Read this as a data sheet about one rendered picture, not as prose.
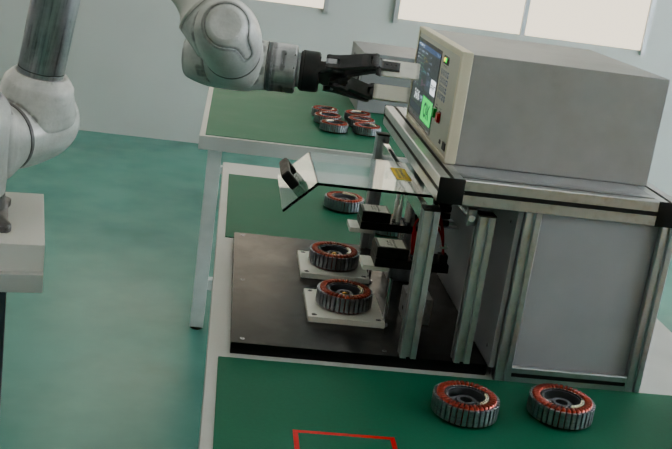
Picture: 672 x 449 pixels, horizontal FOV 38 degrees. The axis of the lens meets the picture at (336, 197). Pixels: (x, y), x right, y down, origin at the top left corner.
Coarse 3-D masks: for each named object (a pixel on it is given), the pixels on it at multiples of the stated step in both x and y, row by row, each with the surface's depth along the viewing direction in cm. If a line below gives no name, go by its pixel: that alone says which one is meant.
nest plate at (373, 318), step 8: (304, 288) 201; (304, 296) 198; (312, 296) 198; (312, 304) 193; (376, 304) 198; (312, 312) 189; (320, 312) 190; (328, 312) 190; (368, 312) 193; (376, 312) 194; (312, 320) 188; (320, 320) 188; (328, 320) 188; (336, 320) 188; (344, 320) 188; (352, 320) 188; (360, 320) 189; (368, 320) 189; (376, 320) 190
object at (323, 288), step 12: (324, 288) 192; (336, 288) 197; (348, 288) 198; (360, 288) 195; (324, 300) 191; (336, 300) 189; (348, 300) 189; (360, 300) 190; (336, 312) 191; (348, 312) 190; (360, 312) 191
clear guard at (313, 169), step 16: (304, 160) 192; (320, 160) 189; (336, 160) 191; (352, 160) 193; (368, 160) 195; (384, 160) 197; (304, 176) 182; (320, 176) 177; (336, 176) 179; (352, 176) 180; (368, 176) 182; (384, 176) 184; (416, 176) 187; (288, 192) 180; (304, 192) 173; (384, 192) 174; (400, 192) 174; (416, 192) 175
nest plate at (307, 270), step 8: (304, 256) 221; (304, 264) 216; (312, 264) 216; (360, 264) 221; (304, 272) 211; (312, 272) 211; (320, 272) 212; (328, 272) 213; (336, 272) 213; (344, 272) 214; (352, 272) 215; (360, 272) 216; (352, 280) 212; (360, 280) 212; (368, 280) 212
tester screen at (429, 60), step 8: (424, 48) 207; (424, 56) 206; (432, 56) 198; (440, 56) 191; (424, 64) 206; (432, 64) 198; (424, 72) 205; (432, 72) 197; (424, 80) 204; (424, 88) 203
